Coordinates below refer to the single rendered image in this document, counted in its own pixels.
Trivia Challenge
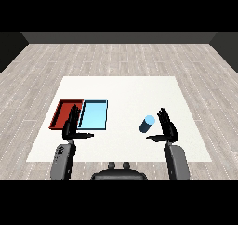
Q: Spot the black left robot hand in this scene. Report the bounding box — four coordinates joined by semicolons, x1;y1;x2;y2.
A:
61;104;95;141

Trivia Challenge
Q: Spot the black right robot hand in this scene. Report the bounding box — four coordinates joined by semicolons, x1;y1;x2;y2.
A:
145;107;179;144

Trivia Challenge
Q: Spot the red shallow open box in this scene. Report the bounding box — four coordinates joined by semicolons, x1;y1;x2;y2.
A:
48;99;85;131

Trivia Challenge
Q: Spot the small blue can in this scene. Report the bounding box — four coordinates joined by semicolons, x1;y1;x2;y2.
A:
139;114;156;134

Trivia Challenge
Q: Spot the light blue shallow open box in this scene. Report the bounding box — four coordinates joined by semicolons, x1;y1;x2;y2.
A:
76;99;109;131

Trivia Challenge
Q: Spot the dark grey robot body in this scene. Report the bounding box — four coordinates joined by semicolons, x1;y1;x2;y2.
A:
90;162;149;181

